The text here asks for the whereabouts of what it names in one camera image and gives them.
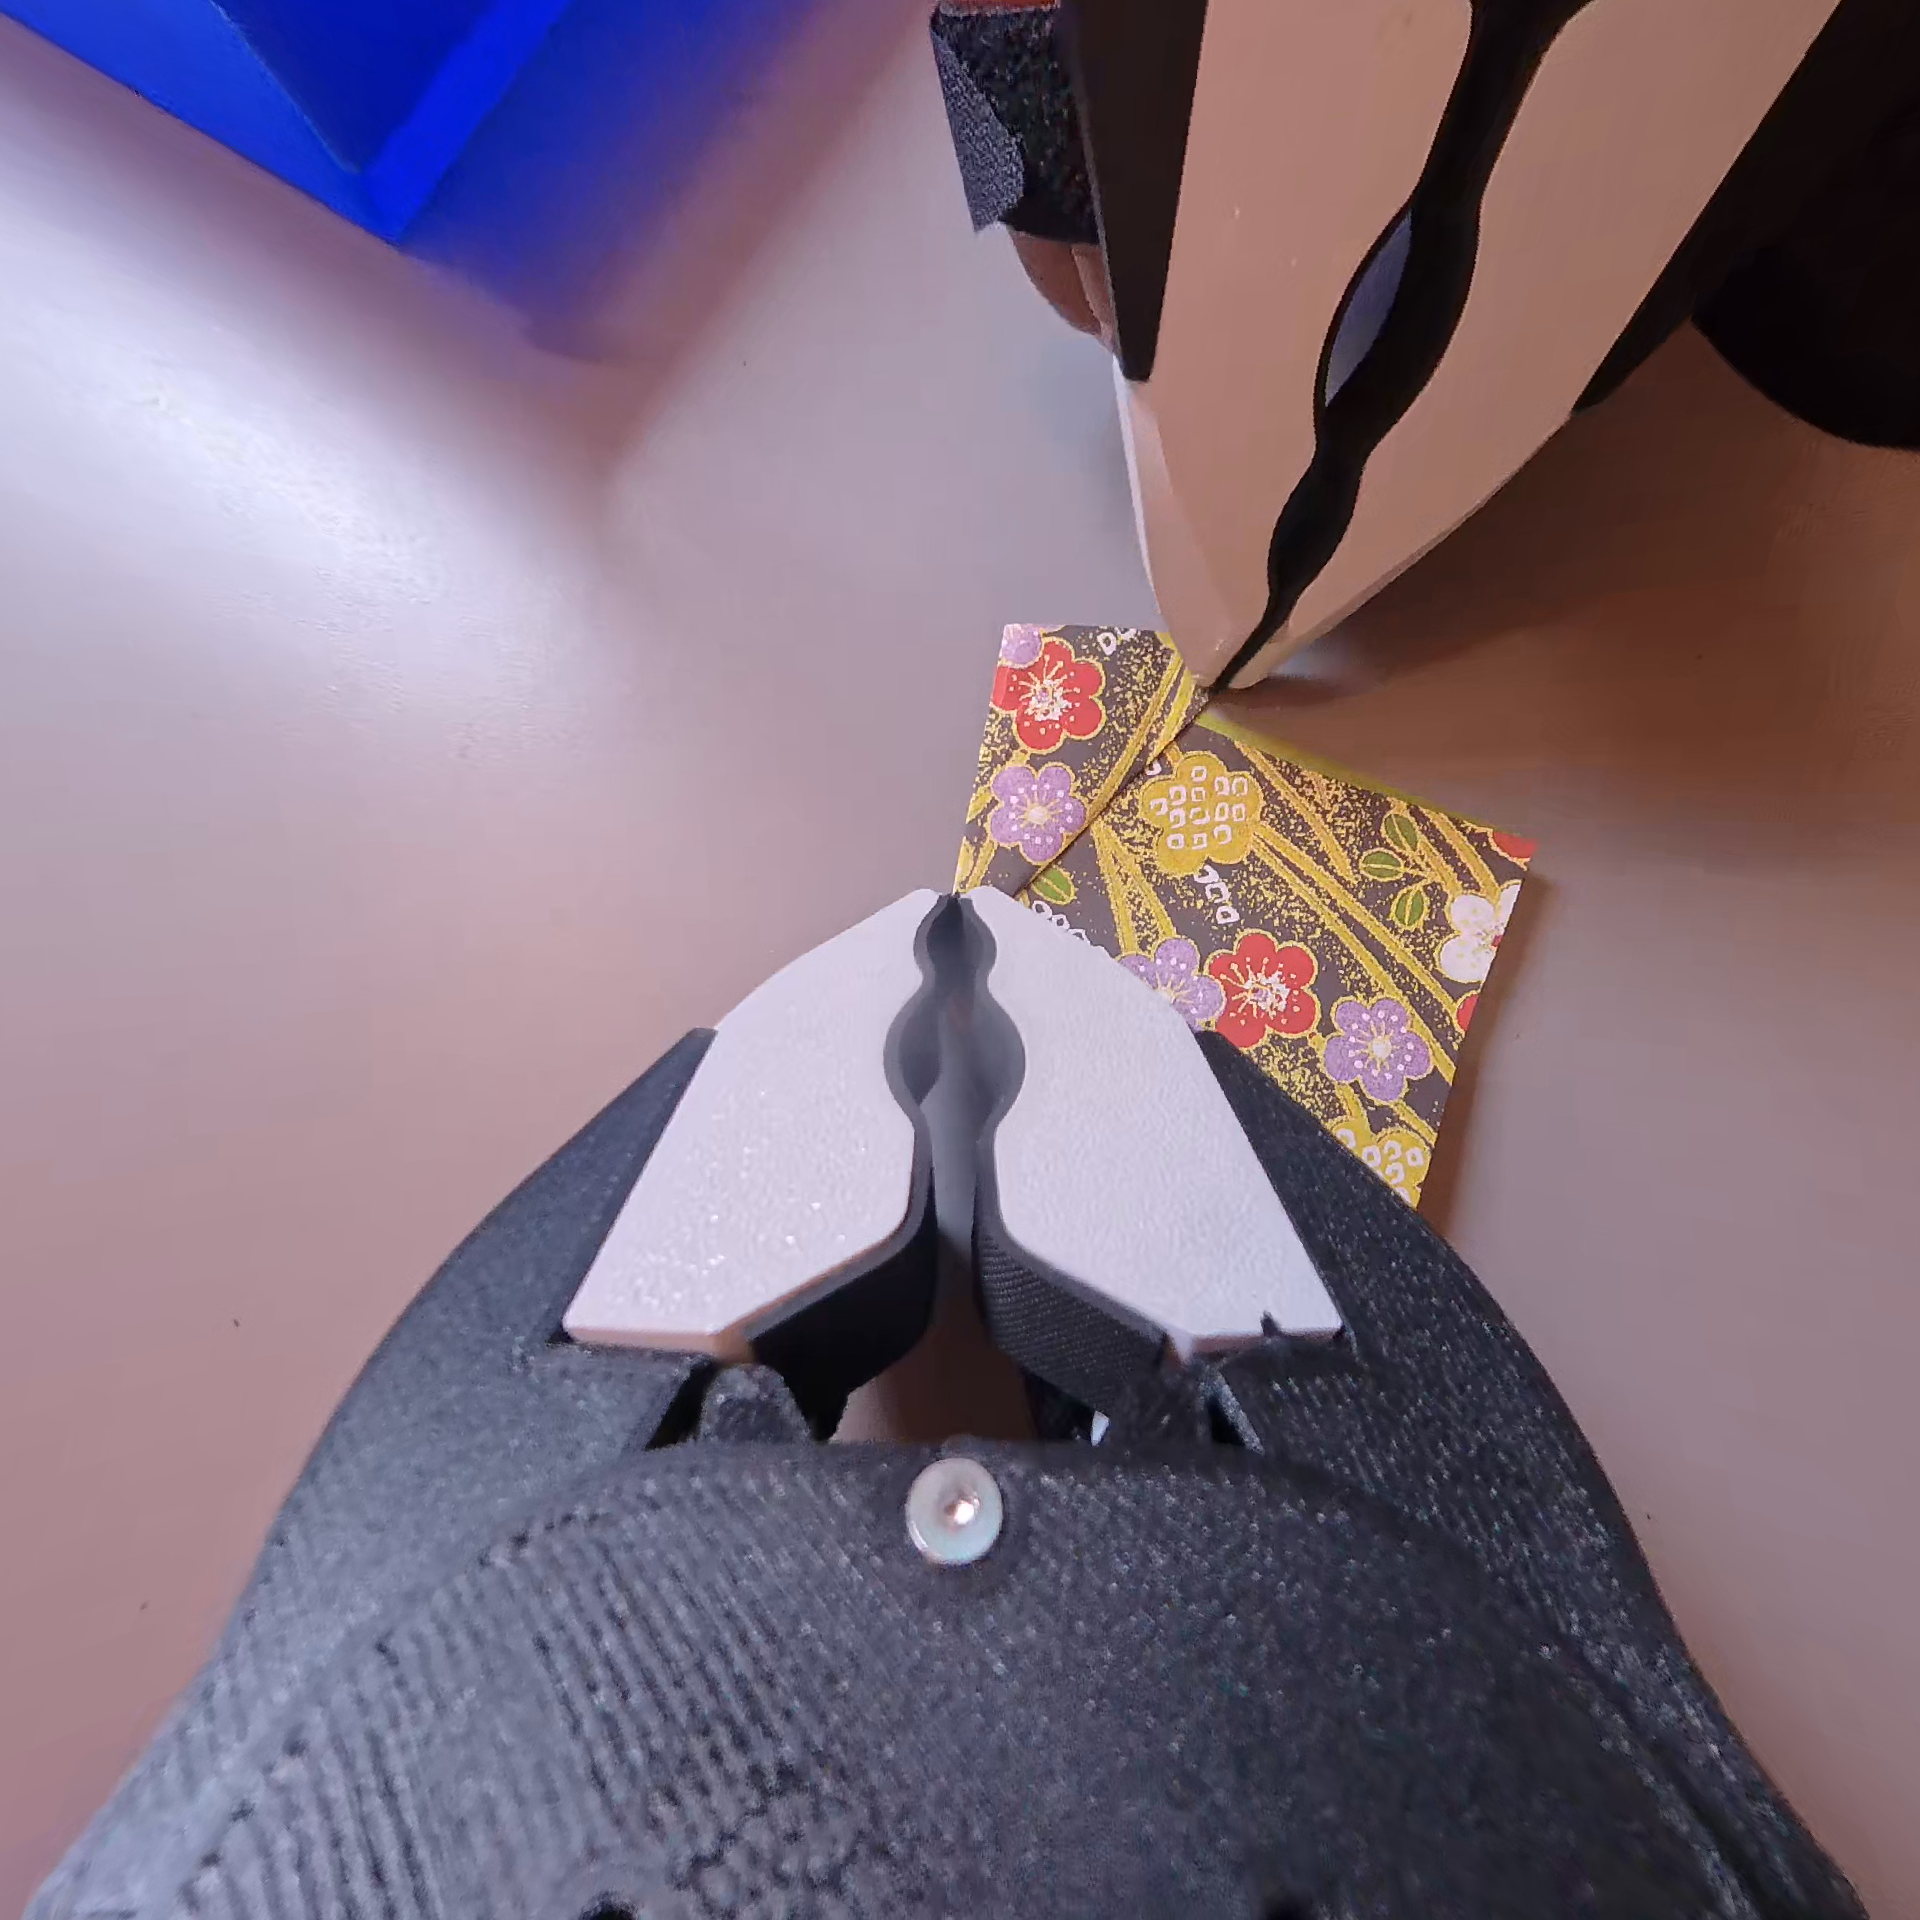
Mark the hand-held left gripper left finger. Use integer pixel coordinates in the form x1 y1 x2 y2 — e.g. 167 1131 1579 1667
564 890 956 1436

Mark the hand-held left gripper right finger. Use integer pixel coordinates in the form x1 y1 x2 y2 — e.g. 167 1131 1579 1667
959 887 1346 1436

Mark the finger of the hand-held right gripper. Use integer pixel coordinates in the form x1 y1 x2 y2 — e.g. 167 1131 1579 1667
1112 0 1487 695
1224 0 1845 695

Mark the green backed floral paper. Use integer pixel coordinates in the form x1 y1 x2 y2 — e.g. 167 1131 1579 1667
950 620 1540 1213

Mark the blue plastic bin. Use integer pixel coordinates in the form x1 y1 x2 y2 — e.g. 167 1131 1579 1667
0 0 752 331

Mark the person's right hand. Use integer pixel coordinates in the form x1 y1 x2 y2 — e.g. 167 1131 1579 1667
1013 235 1126 367

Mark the black textured pad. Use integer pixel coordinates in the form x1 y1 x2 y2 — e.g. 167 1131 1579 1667
1574 0 1920 452

